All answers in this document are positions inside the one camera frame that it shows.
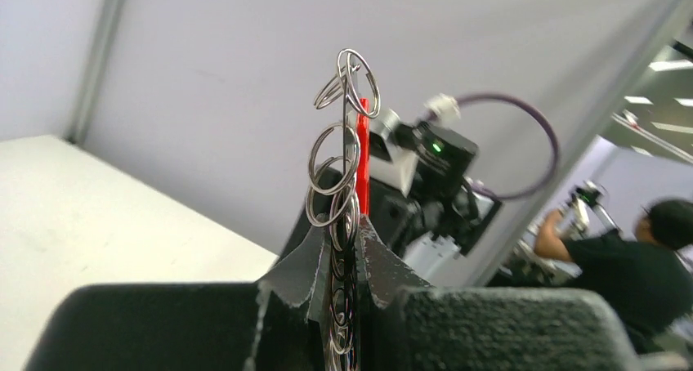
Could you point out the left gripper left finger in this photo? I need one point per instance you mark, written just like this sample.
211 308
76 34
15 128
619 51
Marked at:
298 280

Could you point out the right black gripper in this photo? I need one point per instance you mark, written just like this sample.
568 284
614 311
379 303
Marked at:
411 183

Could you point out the red handled metal keyring holder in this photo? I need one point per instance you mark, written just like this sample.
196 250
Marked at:
338 172

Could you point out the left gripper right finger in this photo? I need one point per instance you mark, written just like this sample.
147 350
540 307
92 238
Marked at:
382 273

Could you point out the left aluminium frame post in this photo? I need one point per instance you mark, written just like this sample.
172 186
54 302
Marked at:
94 71

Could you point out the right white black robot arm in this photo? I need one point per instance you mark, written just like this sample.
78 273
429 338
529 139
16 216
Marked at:
438 255

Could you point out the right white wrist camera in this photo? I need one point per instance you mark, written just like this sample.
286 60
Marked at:
391 160

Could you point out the person in black shirt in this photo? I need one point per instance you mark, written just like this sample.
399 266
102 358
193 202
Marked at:
643 280

